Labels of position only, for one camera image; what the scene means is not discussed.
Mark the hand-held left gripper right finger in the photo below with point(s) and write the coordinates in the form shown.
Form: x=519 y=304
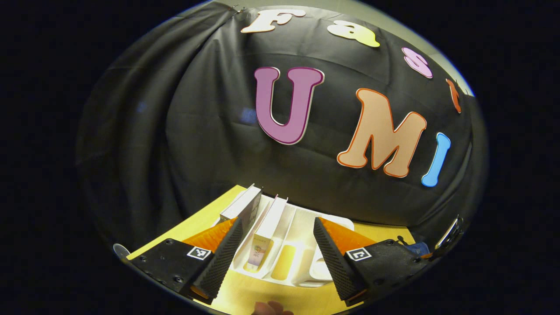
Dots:
x=332 y=258

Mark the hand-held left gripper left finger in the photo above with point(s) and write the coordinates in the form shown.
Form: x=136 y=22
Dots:
x=225 y=258

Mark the white bookshelf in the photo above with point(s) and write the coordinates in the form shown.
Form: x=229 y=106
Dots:
x=302 y=227

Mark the pink cover book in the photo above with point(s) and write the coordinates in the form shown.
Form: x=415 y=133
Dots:
x=267 y=232

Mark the grey cover book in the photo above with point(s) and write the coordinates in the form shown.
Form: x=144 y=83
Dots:
x=243 y=205

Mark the blue schoolbag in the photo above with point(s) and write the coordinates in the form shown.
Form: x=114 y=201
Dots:
x=418 y=249

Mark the black backdrop cloth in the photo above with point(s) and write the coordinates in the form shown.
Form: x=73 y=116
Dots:
x=218 y=144

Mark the black binder clip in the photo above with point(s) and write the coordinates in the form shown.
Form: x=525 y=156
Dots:
x=238 y=7

